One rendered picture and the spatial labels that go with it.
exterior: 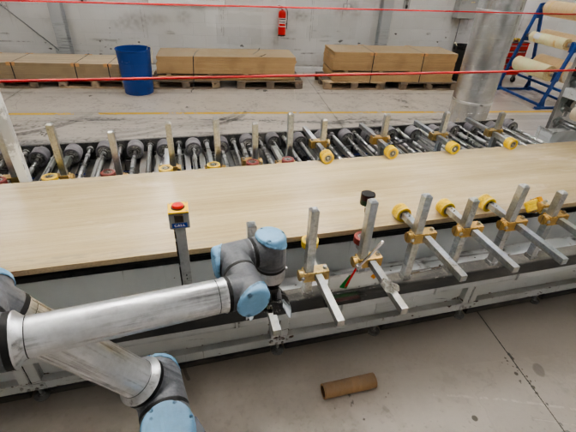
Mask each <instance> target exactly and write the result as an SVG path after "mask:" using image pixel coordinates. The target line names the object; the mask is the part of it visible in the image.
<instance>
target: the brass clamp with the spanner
mask: <svg viewBox="0 0 576 432"><path fill-rule="evenodd" d="M375 253H376V252H374V254H372V256H370V258H368V260H366V262H364V264H362V268H366V267H369V261H377V263H378V264H379V266H381V263H382V259H383V257H382V255H381V254H380V255H376V254H375ZM363 260H364V259H361V260H360V258H359V257H358V255H357V254H355V256H352V257H351V266H352V267H355V265H356V264H357V263H361V262H362V261H363Z"/></svg>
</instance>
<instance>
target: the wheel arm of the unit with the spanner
mask: <svg viewBox="0 0 576 432"><path fill-rule="evenodd" d="M369 268H370V269H371V271H372V272H373V274H374V275H375V276H376V278H377V279H378V281H379V282H380V284H381V282H382V279H383V278H385V279H387V280H389V279H388V277H387V276H386V274H385V273H384V272H383V270H382V269H381V267H380V266H379V264H378V263H377V261H369ZM381 286H382V288H383V289H384V291H385V287H384V286H383V285H382V284H381ZM386 294H387V295H388V296H389V298H390V299H391V301H392V302H393V304H394V306H395V308H396V309H397V310H398V312H399V313H400V314H401V315H402V314H407V311H408V306H407V305H406V304H405V302H404V300H403V299H402V297H401V296H400V294H398V292H397V291H394V293H389V292H388V293H387V292H386Z"/></svg>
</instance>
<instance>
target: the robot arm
mask: <svg viewBox="0 0 576 432"><path fill-rule="evenodd" d="M286 248H287V242H286V235H285V233H284V232H283V231H282V230H280V229H279V228H276V227H272V226H265V227H262V228H260V229H258V230H257V231H256V233H255V236H254V237H249V238H244V239H241V240H237V241H234V242H229V243H221V244H220V245H216V246H213V247H212V248H211V260H212V265H213V272H214V275H215V277H216V279H212V280H208V281H202V282H198V283H194V284H189V285H180V286H176V287H172V288H167V289H162V290H157V291H150V292H145V293H140V294H135V295H131V296H126V297H118V298H113V299H109V300H104V301H99V302H95V303H87V304H82V305H77V306H73V307H68V308H64V309H52V308H50V307H48V306H46V305H45V304H43V303H41V302H39V301H38V300H36V299H34V298H32V297H31V296H30V295H29V294H27V293H26V292H24V291H22V290H20V289H18V288H17V287H15V278H14V276H13V275H12V273H10V272H9V271H8V270H6V269H4V268H1V267H0V373H5V372H10V371H13V370H17V369H19V368H20V367H21V366H22V365H23V364H24V363H25V362H26V360H28V359H29V358H33V357H36V358H38V359H40V360H42V361H44V362H46V363H49V364H51V365H54V366H56V367H58V368H60V369H63V370H65V371H68V372H70V373H71V374H74V375H77V376H80V377H81V378H83V379H85V380H88V381H90V382H93V383H95V384H97V385H99V386H102V387H104V388H107V389H109V390H111V391H113V392H115V393H118V394H120V398H121V400H122V402H123V403H124V404H125V405H126V406H129V407H131V408H134V409H136V410H137V412H138V418H139V424H140V432H197V431H196V423H195V417H194V415H193V413H192V411H191V409H190V406H189V400H188V396H187V393H186V390H185V386H184V383H183V378H182V373H181V369H180V367H179V365H178V363H177V360H176V359H175V358H174V357H173V356H171V355H169V354H166V353H154V355H153V356H151V355H148V356H146V357H138V356H137V355H136V354H134V353H132V352H130V351H128V350H126V349H124V348H122V347H121V346H120V345H117V344H115V343H113V342H112V341H110V339H117V338H121V337H124V336H129V335H132V334H136V333H143V332H146V331H150V330H154V329H158V328H162V327H168V326H172V325H176V324H180V323H184V322H187V321H194V320H198V319H201V318H206V317H209V316H213V315H220V314H224V313H226V314H228V313H231V312H235V311H237V312H238V314H240V315H242V316H244V317H246V321H247V320H248V319H249V320H250V321H252V320H253V319H254V315H257V314H259V313H260V316H261V312H264V313H265V312H268V313H272V312H273V314H274V315H278V314H279V312H280V311H281V314H282V311H283V309H284V311H285V312H286V314H287V316H288V317H289V318H291V306H290V302H289V299H288V296H287V294H286V293H285V292H284V291H282V290H281V289H280V288H279V285H280V284H281V283H282V282H283V280H284V279H285V270H287V267H286V266H285V258H286Z"/></svg>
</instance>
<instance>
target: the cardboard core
mask: <svg viewBox="0 0 576 432"><path fill-rule="evenodd" d="M372 388H377V380H376V377H375V374H374V373H368V374H364V375H357V376H352V377H349V378H344V379H341V380H336V381H330V382H326V383H322V384H321V394H322V397H323V398H324V399H331V398H335V397H338V396H343V395H346V394H350V393H357V392H361V391H365V390H369V389H372Z"/></svg>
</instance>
